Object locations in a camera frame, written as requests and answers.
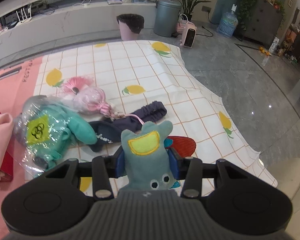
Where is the white wifi router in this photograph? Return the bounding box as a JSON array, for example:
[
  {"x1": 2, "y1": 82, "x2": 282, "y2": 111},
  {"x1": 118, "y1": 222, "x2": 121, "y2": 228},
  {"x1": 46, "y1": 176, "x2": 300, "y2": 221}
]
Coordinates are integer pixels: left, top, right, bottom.
[{"x1": 16, "y1": 5, "x2": 32, "y2": 26}]

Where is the teal felt monster toy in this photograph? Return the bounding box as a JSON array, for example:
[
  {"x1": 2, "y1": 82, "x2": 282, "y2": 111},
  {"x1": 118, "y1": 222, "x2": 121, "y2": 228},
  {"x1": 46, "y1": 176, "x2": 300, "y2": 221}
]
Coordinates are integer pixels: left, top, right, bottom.
[{"x1": 120, "y1": 121, "x2": 176, "y2": 191}]

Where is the pink feather tassel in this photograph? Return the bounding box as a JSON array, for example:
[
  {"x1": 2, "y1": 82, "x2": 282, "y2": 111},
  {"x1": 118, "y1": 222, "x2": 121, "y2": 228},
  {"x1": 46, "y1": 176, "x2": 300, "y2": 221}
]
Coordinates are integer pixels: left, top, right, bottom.
[{"x1": 61, "y1": 76, "x2": 94, "y2": 94}]

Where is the teal plush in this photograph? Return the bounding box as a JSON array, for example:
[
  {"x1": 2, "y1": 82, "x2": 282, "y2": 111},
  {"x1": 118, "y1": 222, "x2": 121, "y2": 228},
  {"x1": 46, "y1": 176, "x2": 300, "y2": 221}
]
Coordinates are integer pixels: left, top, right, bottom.
[{"x1": 13, "y1": 96, "x2": 97, "y2": 174}]

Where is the grey metal trash can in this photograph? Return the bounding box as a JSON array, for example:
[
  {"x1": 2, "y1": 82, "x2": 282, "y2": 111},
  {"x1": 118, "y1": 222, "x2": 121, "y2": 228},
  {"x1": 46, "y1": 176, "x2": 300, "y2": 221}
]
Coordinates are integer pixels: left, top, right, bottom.
[{"x1": 153, "y1": 0, "x2": 181, "y2": 37}]

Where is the dark red felt piece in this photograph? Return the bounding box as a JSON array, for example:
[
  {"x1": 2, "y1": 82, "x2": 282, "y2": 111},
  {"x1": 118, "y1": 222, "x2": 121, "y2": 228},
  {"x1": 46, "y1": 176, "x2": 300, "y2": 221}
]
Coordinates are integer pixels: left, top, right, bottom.
[{"x1": 164, "y1": 136, "x2": 197, "y2": 158}]

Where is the pink patterned fabric pouch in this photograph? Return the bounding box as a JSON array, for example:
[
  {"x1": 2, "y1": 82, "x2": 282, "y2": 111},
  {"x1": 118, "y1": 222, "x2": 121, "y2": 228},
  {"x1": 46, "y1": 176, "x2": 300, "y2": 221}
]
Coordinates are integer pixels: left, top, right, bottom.
[{"x1": 73, "y1": 87, "x2": 115, "y2": 118}]

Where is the lemon print checkered tablecloth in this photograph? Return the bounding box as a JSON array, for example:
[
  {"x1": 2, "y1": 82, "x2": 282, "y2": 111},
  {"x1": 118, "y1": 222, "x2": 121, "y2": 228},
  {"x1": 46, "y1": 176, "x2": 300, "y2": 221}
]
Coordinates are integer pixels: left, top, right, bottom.
[{"x1": 33, "y1": 40, "x2": 277, "y2": 186}]

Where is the pink trash bin black liner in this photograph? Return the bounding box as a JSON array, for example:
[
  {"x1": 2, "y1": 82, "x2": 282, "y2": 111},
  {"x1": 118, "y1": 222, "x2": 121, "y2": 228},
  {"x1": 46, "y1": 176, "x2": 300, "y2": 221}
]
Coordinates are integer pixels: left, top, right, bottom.
[{"x1": 116, "y1": 14, "x2": 145, "y2": 41}]

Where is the red lidded transparent box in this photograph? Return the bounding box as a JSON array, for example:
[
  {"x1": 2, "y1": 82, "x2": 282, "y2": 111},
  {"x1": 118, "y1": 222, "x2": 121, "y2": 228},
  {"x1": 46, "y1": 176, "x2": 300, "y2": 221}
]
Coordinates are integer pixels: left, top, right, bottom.
[{"x1": 0, "y1": 113, "x2": 13, "y2": 182}]

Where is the blue water jug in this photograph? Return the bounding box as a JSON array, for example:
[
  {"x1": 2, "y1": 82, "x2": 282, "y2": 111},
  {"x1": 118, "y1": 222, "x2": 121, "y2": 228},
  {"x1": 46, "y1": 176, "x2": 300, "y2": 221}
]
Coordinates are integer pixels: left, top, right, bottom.
[{"x1": 216, "y1": 4, "x2": 238, "y2": 38}]

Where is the navy blue cloth cap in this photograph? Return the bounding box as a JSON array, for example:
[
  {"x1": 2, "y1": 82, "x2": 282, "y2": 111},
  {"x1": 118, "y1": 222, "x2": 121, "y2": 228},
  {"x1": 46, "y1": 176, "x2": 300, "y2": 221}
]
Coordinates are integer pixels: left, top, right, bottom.
[{"x1": 88, "y1": 101, "x2": 167, "y2": 152}]

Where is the grey silver cloth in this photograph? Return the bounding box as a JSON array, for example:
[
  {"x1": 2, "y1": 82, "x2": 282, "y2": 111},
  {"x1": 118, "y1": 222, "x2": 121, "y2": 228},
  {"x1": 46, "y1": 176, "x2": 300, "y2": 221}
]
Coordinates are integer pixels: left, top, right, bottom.
[{"x1": 21, "y1": 95, "x2": 47, "y2": 121}]

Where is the dark grey cabinet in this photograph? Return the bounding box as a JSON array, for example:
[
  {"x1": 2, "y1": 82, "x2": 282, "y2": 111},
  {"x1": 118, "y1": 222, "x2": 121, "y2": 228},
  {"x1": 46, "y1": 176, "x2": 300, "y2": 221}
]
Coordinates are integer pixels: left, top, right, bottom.
[{"x1": 238, "y1": 0, "x2": 283, "y2": 48}]

